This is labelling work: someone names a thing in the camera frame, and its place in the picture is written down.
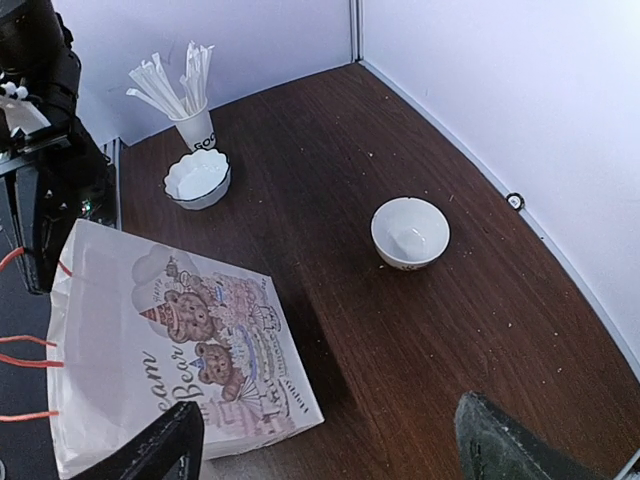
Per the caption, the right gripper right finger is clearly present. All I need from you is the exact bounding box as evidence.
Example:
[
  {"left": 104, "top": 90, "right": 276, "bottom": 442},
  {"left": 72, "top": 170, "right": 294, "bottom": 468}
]
[{"left": 454, "top": 391, "right": 604, "bottom": 480}]

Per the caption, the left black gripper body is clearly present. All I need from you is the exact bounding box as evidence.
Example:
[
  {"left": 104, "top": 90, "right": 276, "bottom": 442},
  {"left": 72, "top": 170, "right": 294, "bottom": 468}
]
[{"left": 1, "top": 119, "right": 117, "bottom": 295}]

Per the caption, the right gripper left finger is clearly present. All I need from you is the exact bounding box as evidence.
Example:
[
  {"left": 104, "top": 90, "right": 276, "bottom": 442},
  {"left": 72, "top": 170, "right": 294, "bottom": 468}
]
[{"left": 74, "top": 401, "right": 204, "bottom": 480}]

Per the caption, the left aluminium frame post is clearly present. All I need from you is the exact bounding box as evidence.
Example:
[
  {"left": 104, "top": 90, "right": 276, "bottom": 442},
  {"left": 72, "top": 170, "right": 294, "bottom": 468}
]
[{"left": 349, "top": 0, "right": 363, "bottom": 63}]

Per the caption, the white cup holding straws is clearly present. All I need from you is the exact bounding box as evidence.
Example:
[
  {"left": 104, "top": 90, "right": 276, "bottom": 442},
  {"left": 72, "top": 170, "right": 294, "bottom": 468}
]
[{"left": 171, "top": 105, "right": 217, "bottom": 152}]

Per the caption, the white fluted dish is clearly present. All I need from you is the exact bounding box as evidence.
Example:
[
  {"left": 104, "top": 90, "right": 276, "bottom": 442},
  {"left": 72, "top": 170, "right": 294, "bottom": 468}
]
[{"left": 164, "top": 149, "right": 232, "bottom": 211}]

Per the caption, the white paper takeout bag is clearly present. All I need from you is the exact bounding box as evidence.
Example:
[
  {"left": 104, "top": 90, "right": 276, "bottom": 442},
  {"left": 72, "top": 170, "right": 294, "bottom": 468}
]
[{"left": 0, "top": 217, "right": 325, "bottom": 480}]

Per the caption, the bundle of wrapped straws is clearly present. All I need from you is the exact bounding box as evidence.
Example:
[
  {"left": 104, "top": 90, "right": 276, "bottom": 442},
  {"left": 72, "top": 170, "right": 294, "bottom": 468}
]
[{"left": 126, "top": 41, "right": 215, "bottom": 121}]

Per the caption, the white ceramic bowl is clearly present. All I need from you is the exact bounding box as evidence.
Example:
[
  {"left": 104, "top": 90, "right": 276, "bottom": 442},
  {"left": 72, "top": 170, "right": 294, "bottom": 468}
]
[{"left": 370, "top": 197, "right": 451, "bottom": 271}]

